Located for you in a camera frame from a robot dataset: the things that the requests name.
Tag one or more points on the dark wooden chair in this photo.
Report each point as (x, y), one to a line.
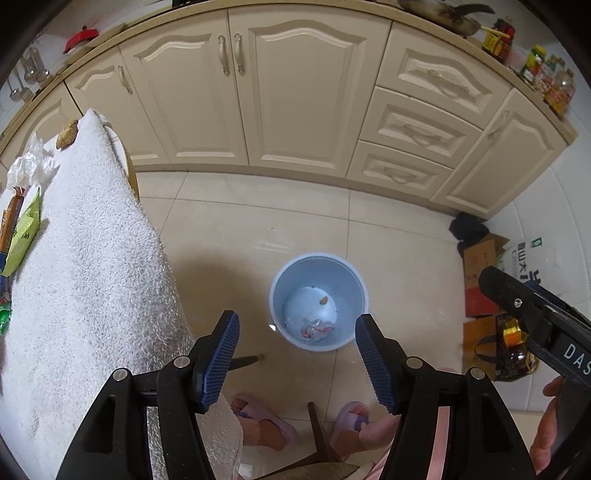
(321, 429)

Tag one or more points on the person's leg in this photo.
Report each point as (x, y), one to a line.
(265, 436)
(376, 434)

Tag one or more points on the brown cardboard box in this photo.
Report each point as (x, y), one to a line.
(480, 272)

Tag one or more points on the dark green snack packet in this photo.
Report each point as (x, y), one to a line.
(3, 319)

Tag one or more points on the crumpled red white wrapper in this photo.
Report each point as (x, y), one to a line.
(316, 330)

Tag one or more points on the small brown food scrap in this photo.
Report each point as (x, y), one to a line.
(324, 301)

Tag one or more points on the cream cabinet door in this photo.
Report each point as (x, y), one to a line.
(101, 106)
(503, 157)
(41, 120)
(184, 92)
(304, 92)

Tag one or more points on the brown paper bag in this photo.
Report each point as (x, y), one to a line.
(475, 332)

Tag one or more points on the green cap bottle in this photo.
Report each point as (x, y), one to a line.
(531, 64)

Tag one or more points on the orange snack packet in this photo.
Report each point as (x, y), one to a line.
(11, 217)

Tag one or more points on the purple slipper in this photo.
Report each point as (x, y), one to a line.
(277, 422)
(344, 417)

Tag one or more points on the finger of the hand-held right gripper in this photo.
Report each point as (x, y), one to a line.
(503, 290)
(554, 300)

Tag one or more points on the person's left leg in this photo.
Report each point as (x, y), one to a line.
(265, 436)

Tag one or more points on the steel spoon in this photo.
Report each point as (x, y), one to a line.
(29, 69)

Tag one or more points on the crumpled white plastic bag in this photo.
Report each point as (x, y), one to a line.
(30, 166)

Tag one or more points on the brown bread piece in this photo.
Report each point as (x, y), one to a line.
(68, 134)

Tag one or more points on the person's right hand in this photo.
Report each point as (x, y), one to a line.
(542, 438)

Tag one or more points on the blue snack packet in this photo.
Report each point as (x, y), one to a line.
(3, 288)

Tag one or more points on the white printed carton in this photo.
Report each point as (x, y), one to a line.
(526, 258)

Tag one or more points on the clear glass jar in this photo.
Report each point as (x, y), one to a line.
(563, 92)

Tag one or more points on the light green snack packet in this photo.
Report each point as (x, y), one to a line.
(25, 230)

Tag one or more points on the black plastic bag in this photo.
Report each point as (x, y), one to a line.
(468, 226)

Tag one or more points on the red label sauce jar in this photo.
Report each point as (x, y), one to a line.
(496, 44)

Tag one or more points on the steel frying pan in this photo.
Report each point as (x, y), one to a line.
(443, 16)

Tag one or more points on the person's right leg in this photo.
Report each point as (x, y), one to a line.
(376, 434)

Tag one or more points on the red label seasoning bottle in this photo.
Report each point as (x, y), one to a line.
(549, 81)

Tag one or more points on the steel ladle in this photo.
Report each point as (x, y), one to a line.
(42, 71)
(14, 91)

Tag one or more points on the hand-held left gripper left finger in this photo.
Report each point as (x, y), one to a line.
(221, 355)

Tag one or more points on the cream cabinet drawer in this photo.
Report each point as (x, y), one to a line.
(369, 161)
(392, 115)
(415, 55)

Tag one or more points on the white terry towel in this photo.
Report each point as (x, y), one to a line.
(92, 277)

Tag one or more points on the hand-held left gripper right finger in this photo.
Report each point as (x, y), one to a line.
(376, 364)

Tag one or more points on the dark mesh bag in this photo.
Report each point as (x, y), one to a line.
(512, 362)

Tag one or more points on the red pot lid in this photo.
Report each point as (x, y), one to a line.
(81, 38)

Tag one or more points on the light blue plastic bin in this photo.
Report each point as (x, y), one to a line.
(300, 272)

